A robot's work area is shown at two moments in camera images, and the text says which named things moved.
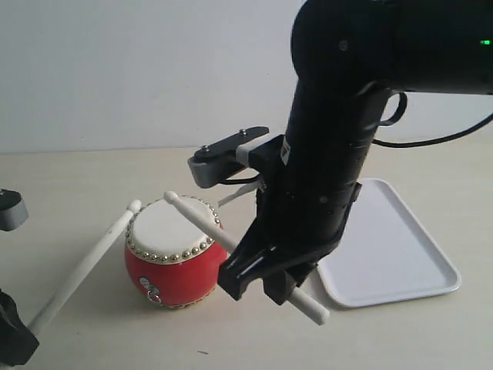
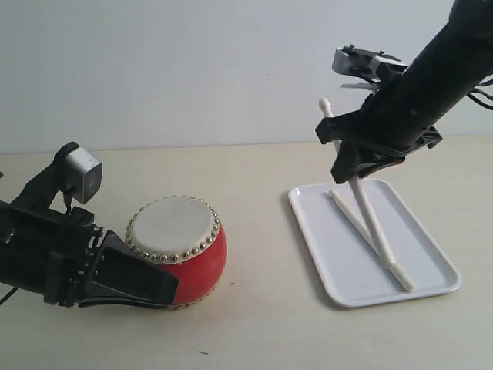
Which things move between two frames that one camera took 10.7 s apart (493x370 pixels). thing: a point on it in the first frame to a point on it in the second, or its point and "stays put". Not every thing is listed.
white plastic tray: [385, 253] stays put
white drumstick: [311, 307] to [324, 104]
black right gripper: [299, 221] to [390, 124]
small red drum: [173, 259] stays put
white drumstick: [60, 292] to [368, 240]
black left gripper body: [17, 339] to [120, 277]
